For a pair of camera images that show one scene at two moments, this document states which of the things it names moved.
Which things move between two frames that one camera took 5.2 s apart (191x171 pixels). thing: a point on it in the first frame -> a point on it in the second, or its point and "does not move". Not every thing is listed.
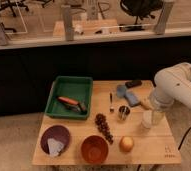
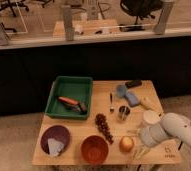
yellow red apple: [126, 143] does not move
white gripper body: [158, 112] -> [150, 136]
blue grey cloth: [121, 90] does not move
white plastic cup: [147, 118] does not move
